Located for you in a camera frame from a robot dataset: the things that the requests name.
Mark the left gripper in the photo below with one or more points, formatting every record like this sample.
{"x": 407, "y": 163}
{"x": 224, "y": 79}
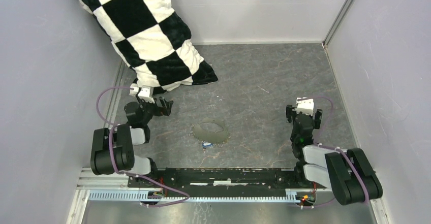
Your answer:
{"x": 164, "y": 110}

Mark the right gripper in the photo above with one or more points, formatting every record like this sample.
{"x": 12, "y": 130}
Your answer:
{"x": 290, "y": 113}

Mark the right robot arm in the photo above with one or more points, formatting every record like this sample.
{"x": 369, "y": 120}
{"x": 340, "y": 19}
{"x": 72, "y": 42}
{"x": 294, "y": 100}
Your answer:
{"x": 346, "y": 172}

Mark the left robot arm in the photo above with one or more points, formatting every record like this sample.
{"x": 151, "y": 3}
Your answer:
{"x": 132, "y": 133}

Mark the black white checkered blanket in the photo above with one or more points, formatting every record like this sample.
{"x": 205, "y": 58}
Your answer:
{"x": 153, "y": 41}

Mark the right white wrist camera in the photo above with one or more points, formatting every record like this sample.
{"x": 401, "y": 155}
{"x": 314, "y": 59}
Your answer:
{"x": 305, "y": 106}

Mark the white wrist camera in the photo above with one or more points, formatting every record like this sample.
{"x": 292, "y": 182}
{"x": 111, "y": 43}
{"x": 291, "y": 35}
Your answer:
{"x": 305, "y": 106}
{"x": 144, "y": 93}

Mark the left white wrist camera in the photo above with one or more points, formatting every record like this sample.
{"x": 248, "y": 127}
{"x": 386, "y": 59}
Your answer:
{"x": 144, "y": 93}

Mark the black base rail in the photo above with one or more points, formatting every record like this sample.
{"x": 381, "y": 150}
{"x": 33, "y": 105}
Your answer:
{"x": 233, "y": 182}

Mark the white slotted cable duct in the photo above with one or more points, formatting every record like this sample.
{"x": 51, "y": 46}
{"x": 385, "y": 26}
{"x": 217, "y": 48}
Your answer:
{"x": 153, "y": 197}

